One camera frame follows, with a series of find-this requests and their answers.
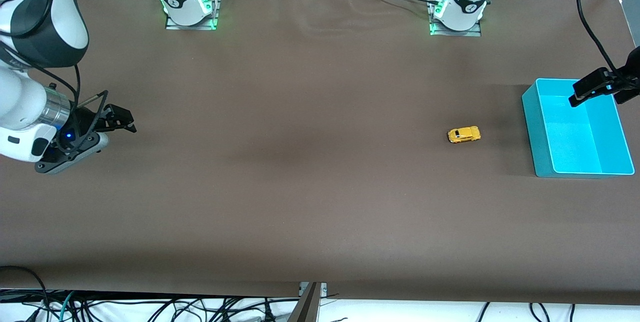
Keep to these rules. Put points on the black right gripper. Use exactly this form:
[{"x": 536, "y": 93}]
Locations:
[{"x": 84, "y": 121}]

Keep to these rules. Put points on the brown table cover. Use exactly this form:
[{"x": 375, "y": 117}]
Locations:
[{"x": 320, "y": 187}]

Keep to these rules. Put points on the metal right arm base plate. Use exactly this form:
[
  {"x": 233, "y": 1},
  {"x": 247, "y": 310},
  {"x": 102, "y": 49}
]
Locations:
[{"x": 192, "y": 26}]

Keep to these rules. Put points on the yellow beetle toy car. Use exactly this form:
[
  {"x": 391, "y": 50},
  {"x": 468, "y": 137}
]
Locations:
[{"x": 465, "y": 134}]

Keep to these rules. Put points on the turquoise plastic bin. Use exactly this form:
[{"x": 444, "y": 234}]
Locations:
[{"x": 575, "y": 141}]

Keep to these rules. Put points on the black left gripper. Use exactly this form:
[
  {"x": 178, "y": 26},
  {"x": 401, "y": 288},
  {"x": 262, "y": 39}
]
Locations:
[{"x": 628, "y": 75}]

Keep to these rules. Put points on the grey metal table bracket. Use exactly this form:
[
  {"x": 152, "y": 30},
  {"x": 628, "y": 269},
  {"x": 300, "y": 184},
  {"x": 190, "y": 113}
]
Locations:
[{"x": 306, "y": 307}]

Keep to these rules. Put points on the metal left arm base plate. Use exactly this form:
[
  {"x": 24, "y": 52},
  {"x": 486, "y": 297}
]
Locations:
[{"x": 457, "y": 33}]

